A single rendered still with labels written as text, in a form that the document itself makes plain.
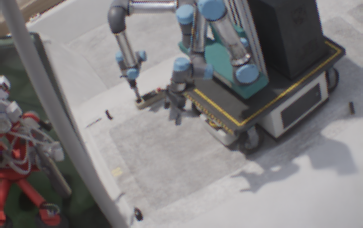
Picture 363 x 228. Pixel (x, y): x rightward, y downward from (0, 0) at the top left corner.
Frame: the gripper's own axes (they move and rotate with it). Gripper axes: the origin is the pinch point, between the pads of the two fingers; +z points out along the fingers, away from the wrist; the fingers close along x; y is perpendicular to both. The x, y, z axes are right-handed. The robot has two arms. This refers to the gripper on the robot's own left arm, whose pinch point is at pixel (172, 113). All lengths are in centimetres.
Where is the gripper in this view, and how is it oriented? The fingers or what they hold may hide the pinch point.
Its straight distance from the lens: 316.4
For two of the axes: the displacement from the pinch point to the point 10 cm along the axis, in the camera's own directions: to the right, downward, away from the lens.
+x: 4.3, 5.9, -6.8
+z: -1.5, 7.9, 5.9
